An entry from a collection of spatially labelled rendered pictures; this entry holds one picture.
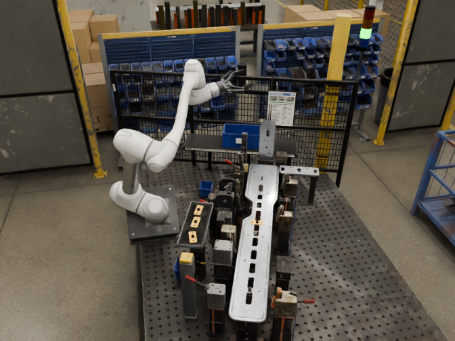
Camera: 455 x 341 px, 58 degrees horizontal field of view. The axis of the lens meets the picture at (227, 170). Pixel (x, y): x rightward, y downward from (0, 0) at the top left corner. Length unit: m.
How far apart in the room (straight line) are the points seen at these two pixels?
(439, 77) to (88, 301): 4.59
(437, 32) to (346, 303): 3.58
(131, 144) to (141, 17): 7.07
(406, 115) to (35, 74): 4.28
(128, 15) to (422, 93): 5.91
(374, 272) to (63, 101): 3.30
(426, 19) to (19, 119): 4.44
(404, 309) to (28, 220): 3.46
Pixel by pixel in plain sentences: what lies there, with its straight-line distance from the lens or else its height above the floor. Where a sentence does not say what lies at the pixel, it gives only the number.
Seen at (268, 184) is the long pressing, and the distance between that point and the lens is 2.92.
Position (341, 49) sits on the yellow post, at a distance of 3.16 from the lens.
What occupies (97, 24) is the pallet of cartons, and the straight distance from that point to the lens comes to 6.99.
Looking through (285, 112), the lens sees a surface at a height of 1.27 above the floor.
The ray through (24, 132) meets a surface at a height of 0.63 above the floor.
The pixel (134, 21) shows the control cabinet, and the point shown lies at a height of 0.48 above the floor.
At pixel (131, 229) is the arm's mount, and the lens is 2.92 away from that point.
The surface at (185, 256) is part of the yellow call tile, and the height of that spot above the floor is 1.16.
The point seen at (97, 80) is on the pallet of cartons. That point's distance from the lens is 5.52.
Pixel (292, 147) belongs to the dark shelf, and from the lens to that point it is 3.30.
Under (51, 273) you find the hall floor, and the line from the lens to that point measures 3.93.
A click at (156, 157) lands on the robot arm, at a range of 2.17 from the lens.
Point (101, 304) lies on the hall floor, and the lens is 3.57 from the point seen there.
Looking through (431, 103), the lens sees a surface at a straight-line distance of 5.83.
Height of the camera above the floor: 2.72
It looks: 34 degrees down
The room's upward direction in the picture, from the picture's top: straight up
